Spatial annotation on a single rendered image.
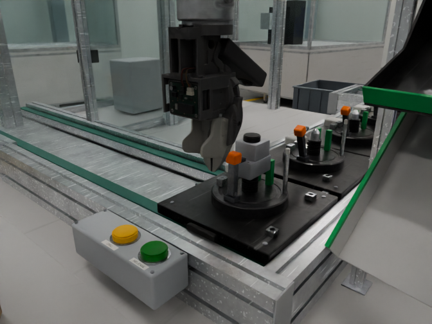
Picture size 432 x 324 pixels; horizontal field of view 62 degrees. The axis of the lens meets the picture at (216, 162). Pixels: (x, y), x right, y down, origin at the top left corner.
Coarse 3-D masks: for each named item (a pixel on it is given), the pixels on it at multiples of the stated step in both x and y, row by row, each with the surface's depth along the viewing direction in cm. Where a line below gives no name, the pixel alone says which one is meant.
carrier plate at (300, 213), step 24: (192, 192) 69; (288, 192) 69; (312, 192) 69; (168, 216) 64; (192, 216) 60; (216, 216) 60; (288, 216) 60; (312, 216) 60; (240, 240) 54; (264, 240) 54; (288, 240) 54
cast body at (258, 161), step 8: (248, 136) 61; (256, 136) 61; (240, 144) 61; (248, 144) 60; (256, 144) 60; (264, 144) 61; (240, 152) 62; (248, 152) 61; (256, 152) 60; (264, 152) 62; (248, 160) 61; (256, 160) 61; (264, 160) 63; (240, 168) 61; (248, 168) 60; (256, 168) 61; (264, 168) 63; (240, 176) 62; (248, 176) 61; (256, 176) 62
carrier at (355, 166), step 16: (320, 128) 85; (288, 144) 85; (320, 144) 82; (304, 160) 79; (320, 160) 79; (336, 160) 79; (352, 160) 85; (368, 160) 85; (288, 176) 76; (304, 176) 76; (320, 176) 76; (336, 176) 76; (352, 176) 76; (336, 192) 69
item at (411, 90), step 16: (416, 16) 43; (416, 32) 44; (416, 48) 45; (400, 64) 44; (416, 64) 43; (384, 80) 42; (400, 80) 42; (416, 80) 41; (368, 96) 40; (384, 96) 39; (400, 96) 37; (416, 96) 36; (416, 112) 37
